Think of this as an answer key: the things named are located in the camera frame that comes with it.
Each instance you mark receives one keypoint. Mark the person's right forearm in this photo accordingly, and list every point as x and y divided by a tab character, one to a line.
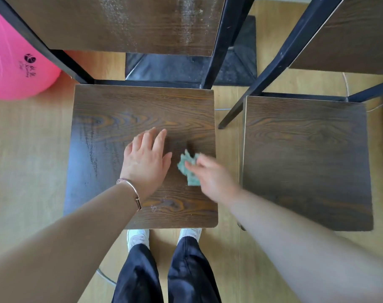
305	249

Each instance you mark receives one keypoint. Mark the person's left middle finger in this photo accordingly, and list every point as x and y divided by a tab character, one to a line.
149	138

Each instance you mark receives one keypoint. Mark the person's left thumb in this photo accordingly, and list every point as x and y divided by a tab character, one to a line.
168	160

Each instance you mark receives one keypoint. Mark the white shoe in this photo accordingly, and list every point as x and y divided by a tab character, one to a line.
137	238
191	232

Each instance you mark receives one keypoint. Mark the person's left little finger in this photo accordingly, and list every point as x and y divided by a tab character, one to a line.
127	150

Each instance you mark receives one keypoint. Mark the black square table base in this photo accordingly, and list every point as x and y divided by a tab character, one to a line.
172	67

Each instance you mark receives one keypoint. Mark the white left shoe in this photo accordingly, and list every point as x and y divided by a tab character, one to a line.
137	238

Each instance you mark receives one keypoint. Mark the person's right fingers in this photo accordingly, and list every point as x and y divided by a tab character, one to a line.
199	164

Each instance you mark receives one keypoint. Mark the black trousers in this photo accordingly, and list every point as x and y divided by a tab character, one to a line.
188	274

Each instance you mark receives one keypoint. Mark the person's left forearm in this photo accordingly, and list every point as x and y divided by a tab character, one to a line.
68	246

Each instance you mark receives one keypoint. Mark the green cleaning cloth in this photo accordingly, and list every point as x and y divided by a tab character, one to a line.
184	162

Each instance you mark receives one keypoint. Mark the pink exercise ball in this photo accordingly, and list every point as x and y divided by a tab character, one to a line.
14	66

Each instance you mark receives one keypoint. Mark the person's right hand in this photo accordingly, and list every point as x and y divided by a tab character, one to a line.
215	181

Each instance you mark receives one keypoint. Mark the person's left hand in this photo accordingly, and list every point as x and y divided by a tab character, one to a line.
144	164

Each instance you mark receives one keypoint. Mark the white right shoe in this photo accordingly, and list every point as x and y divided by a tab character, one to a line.
191	232

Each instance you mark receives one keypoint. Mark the dark wood chair black frame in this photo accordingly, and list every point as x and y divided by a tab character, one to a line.
305	160
115	116

